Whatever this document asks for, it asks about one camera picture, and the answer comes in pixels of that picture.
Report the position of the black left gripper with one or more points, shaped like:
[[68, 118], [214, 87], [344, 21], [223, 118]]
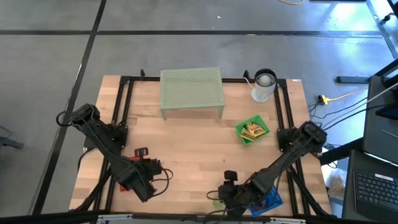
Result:
[[145, 169]]

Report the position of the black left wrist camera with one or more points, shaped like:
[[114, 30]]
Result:
[[156, 166]]

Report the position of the yellow power plug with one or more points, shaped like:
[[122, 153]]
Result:
[[325, 99]]

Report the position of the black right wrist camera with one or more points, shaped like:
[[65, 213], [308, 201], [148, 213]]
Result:
[[224, 191]]

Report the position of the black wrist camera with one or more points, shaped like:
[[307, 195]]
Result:
[[156, 166], [224, 191]]

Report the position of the pale green perforated metal shelf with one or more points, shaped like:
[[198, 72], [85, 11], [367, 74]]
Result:
[[191, 88]]

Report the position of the yellow green crayon box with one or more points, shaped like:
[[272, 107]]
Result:
[[255, 130], [247, 136]]

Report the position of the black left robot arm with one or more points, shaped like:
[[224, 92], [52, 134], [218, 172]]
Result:
[[102, 140]]

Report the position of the green coil wristband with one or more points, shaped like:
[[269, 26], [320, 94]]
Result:
[[217, 206]]

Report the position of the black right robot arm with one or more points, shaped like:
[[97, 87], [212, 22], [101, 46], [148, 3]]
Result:
[[289, 155]]

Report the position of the black table-level camera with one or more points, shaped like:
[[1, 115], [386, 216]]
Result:
[[201, 218]]

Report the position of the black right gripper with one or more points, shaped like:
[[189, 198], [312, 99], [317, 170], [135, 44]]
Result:
[[241, 191]]

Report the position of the black laptop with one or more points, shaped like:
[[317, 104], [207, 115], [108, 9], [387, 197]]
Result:
[[373, 189]]

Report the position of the grey chair leg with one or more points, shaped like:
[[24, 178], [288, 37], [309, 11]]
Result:
[[11, 143]]

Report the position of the blue plastic basket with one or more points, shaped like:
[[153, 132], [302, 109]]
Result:
[[273, 202]]

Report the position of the black cart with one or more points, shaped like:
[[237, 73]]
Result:
[[379, 124]]

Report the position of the clear plastic bag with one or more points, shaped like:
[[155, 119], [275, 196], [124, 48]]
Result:
[[335, 186]]

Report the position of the black stand foot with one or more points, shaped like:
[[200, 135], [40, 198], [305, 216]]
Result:
[[353, 79]]

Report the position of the green plastic basket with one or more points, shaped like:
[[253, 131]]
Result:
[[259, 119]]

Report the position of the white cup with black rim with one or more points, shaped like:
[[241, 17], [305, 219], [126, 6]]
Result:
[[264, 90]]

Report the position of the red plastic basket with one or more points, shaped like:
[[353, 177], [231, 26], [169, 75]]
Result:
[[124, 188]]

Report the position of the office chair base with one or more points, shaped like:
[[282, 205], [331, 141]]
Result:
[[386, 18]]

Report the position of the black camera rig crossbar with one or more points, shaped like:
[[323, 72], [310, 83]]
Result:
[[46, 217]]

